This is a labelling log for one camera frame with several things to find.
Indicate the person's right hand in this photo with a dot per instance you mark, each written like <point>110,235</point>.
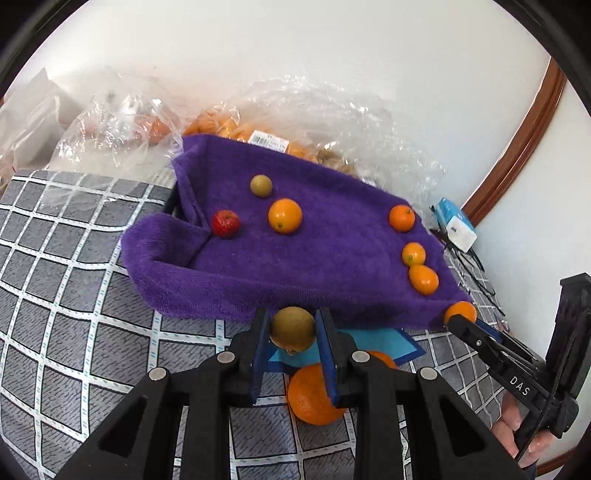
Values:
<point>510,420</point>

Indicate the clear bag of oranges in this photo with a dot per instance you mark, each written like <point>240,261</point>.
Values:
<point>217,124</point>

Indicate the small green-brown round fruit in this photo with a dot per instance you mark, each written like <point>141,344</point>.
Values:
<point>261,186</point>

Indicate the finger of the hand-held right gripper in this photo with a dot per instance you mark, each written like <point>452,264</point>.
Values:
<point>475,339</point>
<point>517,348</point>

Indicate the purple towel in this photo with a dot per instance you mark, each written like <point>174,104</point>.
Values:
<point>323,258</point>

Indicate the large orange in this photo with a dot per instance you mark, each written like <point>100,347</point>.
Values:
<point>309,397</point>

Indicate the clear plastic bag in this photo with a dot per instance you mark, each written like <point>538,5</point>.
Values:
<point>115,138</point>

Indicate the crumpled clear plastic wrap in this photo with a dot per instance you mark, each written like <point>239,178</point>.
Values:
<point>369,138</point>

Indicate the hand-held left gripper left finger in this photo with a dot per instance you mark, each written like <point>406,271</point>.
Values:
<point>261,364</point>

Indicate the grey checkered tablecloth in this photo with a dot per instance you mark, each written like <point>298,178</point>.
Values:
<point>92,300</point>

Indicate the white and blue box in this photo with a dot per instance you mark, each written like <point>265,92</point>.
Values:
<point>457,230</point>

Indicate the white plastic bag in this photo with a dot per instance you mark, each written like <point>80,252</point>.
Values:
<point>37,115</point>

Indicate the brown wooden door frame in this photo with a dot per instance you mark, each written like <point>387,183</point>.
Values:
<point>521,147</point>

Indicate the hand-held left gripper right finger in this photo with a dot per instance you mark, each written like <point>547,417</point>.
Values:
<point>328,369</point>

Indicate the blue paper sheet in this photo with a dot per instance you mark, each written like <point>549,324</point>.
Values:
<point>369,344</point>

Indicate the small red fruit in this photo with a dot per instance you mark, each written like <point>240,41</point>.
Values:
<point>225,224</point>

